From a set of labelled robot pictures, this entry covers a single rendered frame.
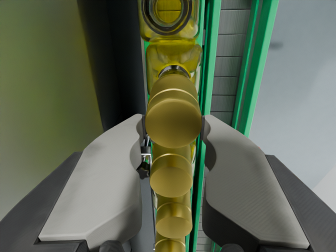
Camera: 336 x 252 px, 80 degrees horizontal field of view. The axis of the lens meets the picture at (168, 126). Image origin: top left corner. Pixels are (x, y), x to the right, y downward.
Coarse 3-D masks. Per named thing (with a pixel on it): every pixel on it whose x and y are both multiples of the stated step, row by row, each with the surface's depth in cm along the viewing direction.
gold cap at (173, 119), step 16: (160, 80) 14; (176, 80) 13; (160, 96) 11; (176, 96) 11; (192, 96) 12; (160, 112) 11; (176, 112) 11; (192, 112) 11; (160, 128) 12; (176, 128) 12; (192, 128) 12; (160, 144) 12; (176, 144) 12
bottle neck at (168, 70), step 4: (164, 68) 18; (168, 68) 17; (172, 68) 17; (176, 68) 17; (180, 68) 17; (160, 72) 18; (164, 72) 17; (168, 72) 16; (172, 72) 16; (176, 72) 16; (180, 72) 16; (184, 72) 17; (160, 76) 16; (188, 76) 18
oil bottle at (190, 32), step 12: (168, 0) 18; (192, 0) 16; (168, 12) 18; (192, 12) 16; (144, 24) 17; (192, 24) 17; (144, 36) 18; (156, 36) 17; (168, 36) 17; (180, 36) 17; (192, 36) 18
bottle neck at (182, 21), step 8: (144, 0) 11; (152, 0) 12; (184, 0) 11; (144, 8) 12; (152, 8) 13; (184, 8) 11; (144, 16) 12; (152, 16) 12; (184, 16) 12; (152, 24) 12; (160, 24) 12; (168, 24) 13; (176, 24) 12; (184, 24) 12; (160, 32) 12; (168, 32) 12; (176, 32) 12
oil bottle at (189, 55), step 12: (156, 48) 18; (168, 48) 18; (180, 48) 18; (192, 48) 18; (156, 60) 18; (168, 60) 18; (180, 60) 18; (192, 60) 18; (156, 72) 18; (192, 72) 18
